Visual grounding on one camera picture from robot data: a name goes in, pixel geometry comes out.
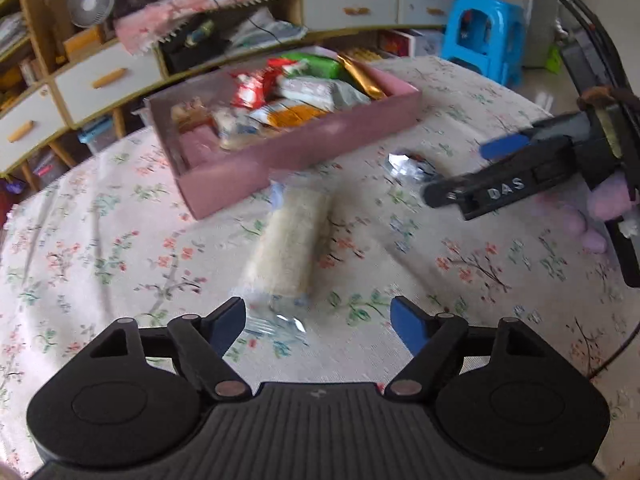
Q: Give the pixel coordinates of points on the blue plastic stool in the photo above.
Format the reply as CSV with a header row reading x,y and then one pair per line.
x,y
480,2

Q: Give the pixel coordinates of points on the green snack packet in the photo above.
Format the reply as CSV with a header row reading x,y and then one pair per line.
x,y
317,65

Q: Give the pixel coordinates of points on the blue lid storage box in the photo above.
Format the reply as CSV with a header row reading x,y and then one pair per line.
x,y
95,132

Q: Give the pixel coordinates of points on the white desk fan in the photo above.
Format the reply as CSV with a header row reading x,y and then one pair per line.
x,y
90,2

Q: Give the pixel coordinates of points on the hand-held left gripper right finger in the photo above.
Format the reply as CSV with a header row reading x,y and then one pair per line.
x,y
407,322

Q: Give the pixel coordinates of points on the wooden tv cabinet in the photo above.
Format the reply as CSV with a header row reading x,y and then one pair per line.
x,y
37,25

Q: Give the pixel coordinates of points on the pile of papers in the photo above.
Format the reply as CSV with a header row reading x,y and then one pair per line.
x,y
270,30

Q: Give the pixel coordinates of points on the orange cracker packet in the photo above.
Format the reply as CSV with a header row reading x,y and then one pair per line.
x,y
295,115

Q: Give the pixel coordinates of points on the black storage box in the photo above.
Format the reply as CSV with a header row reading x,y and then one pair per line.
x,y
200,55

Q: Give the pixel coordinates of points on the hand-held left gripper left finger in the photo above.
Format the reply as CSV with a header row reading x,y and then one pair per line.
x,y
230,325

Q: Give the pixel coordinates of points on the floral tablecloth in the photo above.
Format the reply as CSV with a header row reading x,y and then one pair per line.
x,y
125,260

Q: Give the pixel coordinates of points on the red candy packet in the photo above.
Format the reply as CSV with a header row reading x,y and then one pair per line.
x,y
280,67
250,91

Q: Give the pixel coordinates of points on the white blue printed box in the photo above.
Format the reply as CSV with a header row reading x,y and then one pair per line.
x,y
425,42

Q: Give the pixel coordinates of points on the clear wafer packet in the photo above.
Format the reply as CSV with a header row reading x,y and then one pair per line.
x,y
189,112

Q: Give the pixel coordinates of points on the pink checked cloth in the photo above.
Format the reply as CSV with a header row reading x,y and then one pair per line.
x,y
150,17

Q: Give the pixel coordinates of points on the pink cracker packet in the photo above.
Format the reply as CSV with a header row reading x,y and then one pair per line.
x,y
197,149

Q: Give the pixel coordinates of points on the pink cardboard box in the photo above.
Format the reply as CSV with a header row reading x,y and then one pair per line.
x,y
300,150

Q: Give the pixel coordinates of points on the person's right hand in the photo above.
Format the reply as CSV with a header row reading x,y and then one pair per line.
x,y
607,200

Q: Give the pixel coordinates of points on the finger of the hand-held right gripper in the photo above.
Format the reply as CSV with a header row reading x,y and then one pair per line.
x,y
500,191
500,147

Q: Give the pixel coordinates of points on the long white snack packet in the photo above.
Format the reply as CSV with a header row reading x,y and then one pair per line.
x,y
305,89

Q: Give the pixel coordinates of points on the white cabinet drawer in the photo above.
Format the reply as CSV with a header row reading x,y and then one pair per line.
x,y
25,115
425,2
105,95
350,0

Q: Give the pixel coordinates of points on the clear rice cracker packet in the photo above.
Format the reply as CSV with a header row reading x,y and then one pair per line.
x,y
287,240

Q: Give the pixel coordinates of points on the small clear candy wrapper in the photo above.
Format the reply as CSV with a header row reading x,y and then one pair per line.
x,y
407,162

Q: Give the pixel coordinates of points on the white blue snack packet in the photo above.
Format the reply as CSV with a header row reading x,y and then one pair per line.
x,y
235,127

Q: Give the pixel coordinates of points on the brown cardboard box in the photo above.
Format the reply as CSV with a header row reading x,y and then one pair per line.
x,y
82,42

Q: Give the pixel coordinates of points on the gold snack packet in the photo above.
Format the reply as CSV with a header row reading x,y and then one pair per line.
x,y
362,77

